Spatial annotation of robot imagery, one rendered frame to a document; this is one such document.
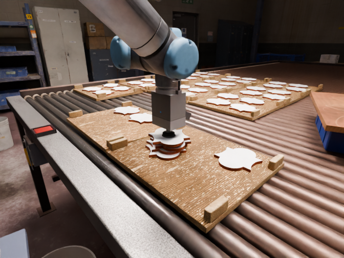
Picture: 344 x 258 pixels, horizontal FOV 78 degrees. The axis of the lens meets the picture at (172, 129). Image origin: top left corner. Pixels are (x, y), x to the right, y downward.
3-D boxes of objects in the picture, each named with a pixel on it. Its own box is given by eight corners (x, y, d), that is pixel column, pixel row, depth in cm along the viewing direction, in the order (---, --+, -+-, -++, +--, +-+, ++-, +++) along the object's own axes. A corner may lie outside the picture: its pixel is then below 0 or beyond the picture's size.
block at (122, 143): (111, 151, 67) (110, 144, 66) (109, 149, 68) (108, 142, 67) (128, 146, 71) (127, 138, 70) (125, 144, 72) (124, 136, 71)
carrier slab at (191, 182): (206, 234, 40) (206, 228, 40) (106, 155, 68) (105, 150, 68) (283, 167, 62) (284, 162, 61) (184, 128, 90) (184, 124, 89)
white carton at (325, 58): (334, 64, 552) (336, 55, 543) (318, 63, 579) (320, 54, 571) (338, 63, 568) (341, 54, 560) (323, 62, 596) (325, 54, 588)
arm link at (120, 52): (130, 35, 42) (173, 36, 49) (106, 33, 50) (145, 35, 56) (132, 75, 45) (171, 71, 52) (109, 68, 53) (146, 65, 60)
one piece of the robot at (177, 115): (199, 77, 63) (197, 129, 69) (178, 74, 69) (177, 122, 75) (170, 82, 55) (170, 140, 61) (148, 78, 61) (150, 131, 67)
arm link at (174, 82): (168, 69, 65) (188, 71, 59) (169, 84, 67) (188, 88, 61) (149, 71, 60) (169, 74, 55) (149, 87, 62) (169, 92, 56)
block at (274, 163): (273, 171, 57) (275, 162, 56) (266, 168, 58) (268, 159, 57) (283, 164, 61) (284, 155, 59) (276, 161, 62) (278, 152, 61)
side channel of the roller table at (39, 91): (23, 105, 147) (20, 91, 144) (22, 103, 151) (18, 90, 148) (277, 65, 399) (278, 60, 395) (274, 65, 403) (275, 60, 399)
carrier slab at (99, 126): (106, 153, 69) (105, 149, 69) (66, 121, 98) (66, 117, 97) (184, 127, 90) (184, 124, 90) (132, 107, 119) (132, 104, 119)
